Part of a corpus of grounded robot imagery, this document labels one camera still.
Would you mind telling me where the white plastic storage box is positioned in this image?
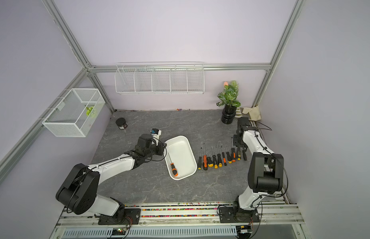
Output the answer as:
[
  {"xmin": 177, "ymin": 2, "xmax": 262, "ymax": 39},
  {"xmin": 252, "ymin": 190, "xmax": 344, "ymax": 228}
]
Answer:
[{"xmin": 164, "ymin": 135, "xmax": 198, "ymax": 181}]

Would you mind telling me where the small black handle screwdriver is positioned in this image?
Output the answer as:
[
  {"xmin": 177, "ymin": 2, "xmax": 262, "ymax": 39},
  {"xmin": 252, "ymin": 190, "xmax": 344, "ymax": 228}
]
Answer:
[{"xmin": 225, "ymin": 145, "xmax": 232, "ymax": 164}]

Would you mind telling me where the slim black orange screwdriver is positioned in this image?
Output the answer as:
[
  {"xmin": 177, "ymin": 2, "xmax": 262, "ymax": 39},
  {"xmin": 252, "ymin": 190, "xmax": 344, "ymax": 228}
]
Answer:
[{"xmin": 221, "ymin": 145, "xmax": 227, "ymax": 166}]

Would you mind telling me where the short black yellow screwdriver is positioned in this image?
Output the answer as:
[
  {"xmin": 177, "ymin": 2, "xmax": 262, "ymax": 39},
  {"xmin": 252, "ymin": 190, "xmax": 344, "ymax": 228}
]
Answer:
[{"xmin": 207, "ymin": 155, "xmax": 214, "ymax": 167}]

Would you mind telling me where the grey orange collar screwdriver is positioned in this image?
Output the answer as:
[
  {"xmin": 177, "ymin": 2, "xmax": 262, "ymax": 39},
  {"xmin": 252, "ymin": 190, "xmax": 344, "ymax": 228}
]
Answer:
[{"xmin": 231, "ymin": 137, "xmax": 236, "ymax": 162}]

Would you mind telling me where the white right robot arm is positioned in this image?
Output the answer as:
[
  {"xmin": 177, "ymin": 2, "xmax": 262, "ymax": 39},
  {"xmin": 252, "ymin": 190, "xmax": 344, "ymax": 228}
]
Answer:
[{"xmin": 233, "ymin": 117, "xmax": 286, "ymax": 214}]

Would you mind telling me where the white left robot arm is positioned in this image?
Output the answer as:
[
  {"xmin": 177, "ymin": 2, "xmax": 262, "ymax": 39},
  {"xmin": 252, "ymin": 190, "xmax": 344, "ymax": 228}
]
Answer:
[{"xmin": 56, "ymin": 128, "xmax": 166, "ymax": 218}]

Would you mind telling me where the cream work glove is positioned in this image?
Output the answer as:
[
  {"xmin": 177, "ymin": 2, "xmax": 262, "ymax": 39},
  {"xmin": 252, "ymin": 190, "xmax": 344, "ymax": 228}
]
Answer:
[{"xmin": 235, "ymin": 106, "xmax": 262, "ymax": 121}]

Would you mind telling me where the black glossy plant pot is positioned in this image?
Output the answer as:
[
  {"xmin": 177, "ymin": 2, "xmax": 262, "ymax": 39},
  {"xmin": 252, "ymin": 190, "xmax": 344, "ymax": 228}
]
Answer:
[{"xmin": 221, "ymin": 105, "xmax": 237, "ymax": 124}]

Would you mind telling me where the green artificial plant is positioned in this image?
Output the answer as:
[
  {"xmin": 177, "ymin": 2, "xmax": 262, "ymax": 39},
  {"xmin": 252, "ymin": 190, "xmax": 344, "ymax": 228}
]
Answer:
[{"xmin": 216, "ymin": 80, "xmax": 241, "ymax": 108}]

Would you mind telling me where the small black jar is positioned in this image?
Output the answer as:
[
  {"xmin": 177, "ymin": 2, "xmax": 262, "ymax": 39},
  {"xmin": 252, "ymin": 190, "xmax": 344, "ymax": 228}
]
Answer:
[{"xmin": 115, "ymin": 118, "xmax": 128, "ymax": 130}]

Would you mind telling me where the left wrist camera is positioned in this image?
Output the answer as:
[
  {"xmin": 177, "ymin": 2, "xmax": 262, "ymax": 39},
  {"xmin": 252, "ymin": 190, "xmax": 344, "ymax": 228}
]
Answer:
[{"xmin": 151, "ymin": 128, "xmax": 162, "ymax": 138}]

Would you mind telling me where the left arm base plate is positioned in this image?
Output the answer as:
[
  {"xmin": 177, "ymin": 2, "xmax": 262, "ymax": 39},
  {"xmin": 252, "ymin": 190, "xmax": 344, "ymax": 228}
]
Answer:
[{"xmin": 98, "ymin": 208, "xmax": 141, "ymax": 225}]

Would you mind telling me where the long white wire shelf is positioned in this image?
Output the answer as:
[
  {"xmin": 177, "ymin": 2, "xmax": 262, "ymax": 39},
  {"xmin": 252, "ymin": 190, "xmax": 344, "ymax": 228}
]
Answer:
[{"xmin": 114, "ymin": 62, "xmax": 205, "ymax": 94}]

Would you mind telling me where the white wire basket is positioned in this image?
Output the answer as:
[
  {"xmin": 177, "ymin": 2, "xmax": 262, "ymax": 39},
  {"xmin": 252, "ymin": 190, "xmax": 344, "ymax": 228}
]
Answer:
[{"xmin": 42, "ymin": 88, "xmax": 105, "ymax": 137}]

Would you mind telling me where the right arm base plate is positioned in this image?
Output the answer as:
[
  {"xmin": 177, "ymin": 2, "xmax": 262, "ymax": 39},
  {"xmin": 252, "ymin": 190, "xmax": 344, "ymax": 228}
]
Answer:
[{"xmin": 216, "ymin": 205, "xmax": 260, "ymax": 223}]

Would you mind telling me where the aluminium rail base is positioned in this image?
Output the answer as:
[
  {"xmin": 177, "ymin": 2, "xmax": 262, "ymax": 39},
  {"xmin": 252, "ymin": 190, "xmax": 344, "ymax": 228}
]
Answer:
[{"xmin": 50, "ymin": 201, "xmax": 311, "ymax": 239}]

